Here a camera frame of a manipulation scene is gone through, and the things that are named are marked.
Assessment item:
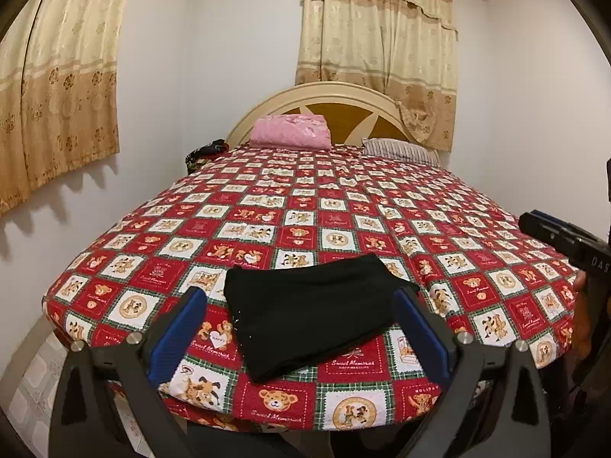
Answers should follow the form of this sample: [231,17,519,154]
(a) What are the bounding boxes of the black pants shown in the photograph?
[224,253,419,385]

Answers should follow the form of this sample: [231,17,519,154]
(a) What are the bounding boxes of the dark clothing bundle by bed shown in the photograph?
[185,139,229,175]

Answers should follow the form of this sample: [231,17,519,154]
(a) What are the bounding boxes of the person's right hand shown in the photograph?
[572,271,593,385]

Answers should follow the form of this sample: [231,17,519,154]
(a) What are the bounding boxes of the red teddy bear patchwork bedspread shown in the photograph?
[44,146,575,431]

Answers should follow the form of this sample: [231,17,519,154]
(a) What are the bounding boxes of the grey striped pillow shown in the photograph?
[362,137,441,168]

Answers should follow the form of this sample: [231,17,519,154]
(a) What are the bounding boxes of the cream wooden headboard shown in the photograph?
[226,82,416,148]

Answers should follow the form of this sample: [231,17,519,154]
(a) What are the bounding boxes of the pink pillow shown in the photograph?
[250,114,331,150]

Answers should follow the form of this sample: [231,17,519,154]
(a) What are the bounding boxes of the beige floral window curtain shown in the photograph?
[295,0,458,152]

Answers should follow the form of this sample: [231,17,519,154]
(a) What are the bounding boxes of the beige floral side curtain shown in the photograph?
[0,0,126,212]

